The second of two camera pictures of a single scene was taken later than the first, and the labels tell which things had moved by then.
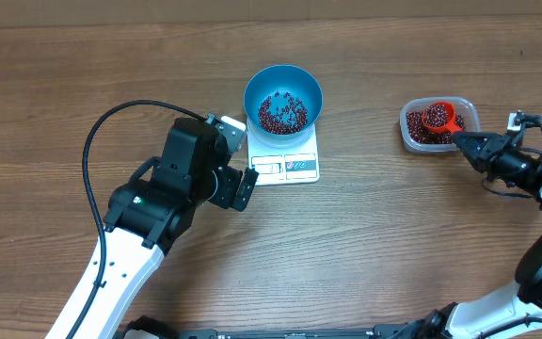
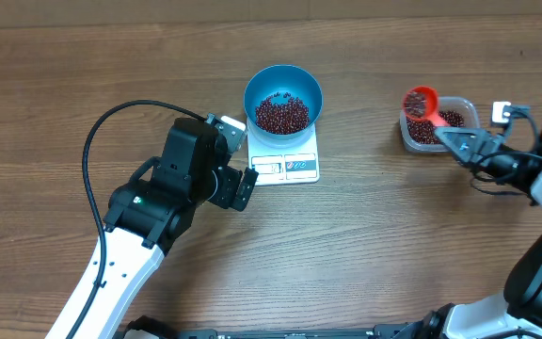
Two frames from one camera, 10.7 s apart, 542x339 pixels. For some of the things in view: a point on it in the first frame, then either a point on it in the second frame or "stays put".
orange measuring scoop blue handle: [440, 116] to [420, 103]
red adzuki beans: [436, 115] stays put
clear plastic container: [427, 123] stays put
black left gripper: [228, 198] stays put
